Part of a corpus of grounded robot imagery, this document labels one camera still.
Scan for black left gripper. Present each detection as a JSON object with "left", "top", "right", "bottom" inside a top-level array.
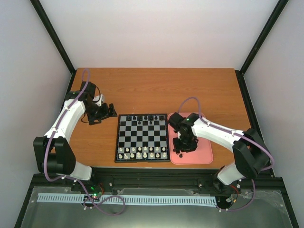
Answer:
[{"left": 85, "top": 103, "right": 118, "bottom": 125}]

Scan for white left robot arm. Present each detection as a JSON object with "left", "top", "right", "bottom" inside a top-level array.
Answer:
[{"left": 33, "top": 82, "right": 117, "bottom": 191}]

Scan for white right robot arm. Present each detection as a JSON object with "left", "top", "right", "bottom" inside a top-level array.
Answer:
[{"left": 168, "top": 113, "right": 274, "bottom": 192}]

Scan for white back rank pieces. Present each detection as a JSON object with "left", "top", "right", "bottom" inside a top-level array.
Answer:
[{"left": 117, "top": 152, "right": 169, "bottom": 160}]

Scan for pink plastic tray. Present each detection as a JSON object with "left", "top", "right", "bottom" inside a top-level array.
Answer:
[{"left": 168, "top": 112, "right": 213, "bottom": 165}]

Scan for white pawn row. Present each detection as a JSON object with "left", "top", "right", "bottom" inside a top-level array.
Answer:
[{"left": 117, "top": 147, "right": 167, "bottom": 153}]

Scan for black white chessboard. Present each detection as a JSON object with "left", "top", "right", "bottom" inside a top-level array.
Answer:
[{"left": 114, "top": 114, "right": 170, "bottom": 163}]

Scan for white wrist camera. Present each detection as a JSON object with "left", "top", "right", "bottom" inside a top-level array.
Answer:
[{"left": 93, "top": 94, "right": 104, "bottom": 104}]

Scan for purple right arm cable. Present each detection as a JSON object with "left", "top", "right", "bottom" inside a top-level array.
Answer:
[{"left": 177, "top": 96, "right": 276, "bottom": 212}]

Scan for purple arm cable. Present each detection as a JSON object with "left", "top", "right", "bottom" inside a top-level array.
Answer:
[
  {"left": 44, "top": 68, "right": 126, "bottom": 216},
  {"left": 177, "top": 96, "right": 276, "bottom": 212}
]

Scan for black aluminium base frame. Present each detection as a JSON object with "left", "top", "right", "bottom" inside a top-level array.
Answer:
[{"left": 15, "top": 168, "right": 298, "bottom": 228}]

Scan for light blue cable duct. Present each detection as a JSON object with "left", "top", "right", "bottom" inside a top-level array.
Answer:
[{"left": 37, "top": 193, "right": 217, "bottom": 207}]

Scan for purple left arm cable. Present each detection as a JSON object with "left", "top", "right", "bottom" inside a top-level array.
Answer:
[{"left": 44, "top": 68, "right": 126, "bottom": 216}]

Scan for black right frame post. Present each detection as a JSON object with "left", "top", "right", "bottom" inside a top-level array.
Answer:
[{"left": 239, "top": 0, "right": 289, "bottom": 76}]

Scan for black frame post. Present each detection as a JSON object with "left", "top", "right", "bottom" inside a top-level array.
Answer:
[
  {"left": 239, "top": 0, "right": 289, "bottom": 76},
  {"left": 30, "top": 0, "right": 76, "bottom": 75}
]

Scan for black left frame post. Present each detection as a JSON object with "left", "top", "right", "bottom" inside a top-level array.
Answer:
[{"left": 30, "top": 0, "right": 76, "bottom": 75}]

